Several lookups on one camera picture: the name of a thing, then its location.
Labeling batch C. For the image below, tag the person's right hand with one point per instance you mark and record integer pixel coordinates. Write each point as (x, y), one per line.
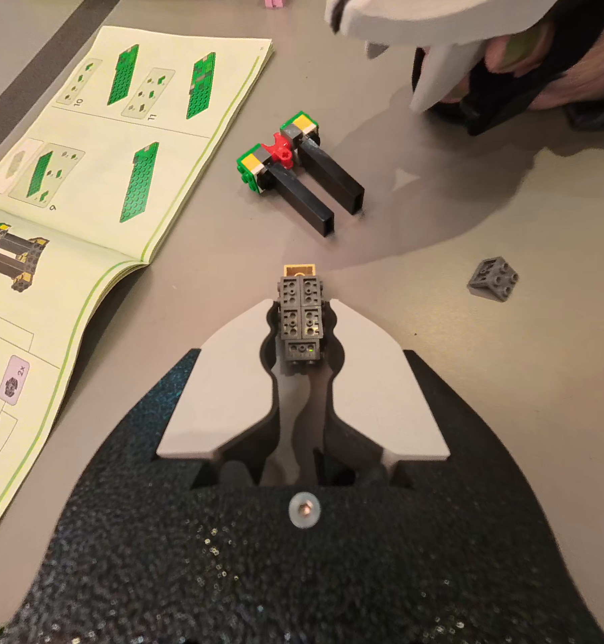
(593, 70)

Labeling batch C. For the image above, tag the small grey brick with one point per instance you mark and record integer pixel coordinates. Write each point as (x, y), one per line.
(493, 279)

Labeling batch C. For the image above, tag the grey brick assembly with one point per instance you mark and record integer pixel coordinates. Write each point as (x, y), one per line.
(302, 312)

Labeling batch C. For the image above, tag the black pillar brick assembly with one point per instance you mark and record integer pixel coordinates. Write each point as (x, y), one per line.
(302, 199)

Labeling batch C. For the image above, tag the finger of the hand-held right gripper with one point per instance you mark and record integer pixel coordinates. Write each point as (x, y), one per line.
(432, 22)
(445, 70)

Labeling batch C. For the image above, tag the green brick instruction booklet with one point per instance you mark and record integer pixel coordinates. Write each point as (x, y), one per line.
(100, 236)

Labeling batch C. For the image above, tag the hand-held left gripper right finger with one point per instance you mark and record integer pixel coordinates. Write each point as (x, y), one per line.
(387, 392)

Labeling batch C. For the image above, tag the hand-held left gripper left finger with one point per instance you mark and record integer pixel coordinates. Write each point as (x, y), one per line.
(216, 392)

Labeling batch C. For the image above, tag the pink brick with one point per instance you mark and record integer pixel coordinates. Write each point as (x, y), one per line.
(275, 3)

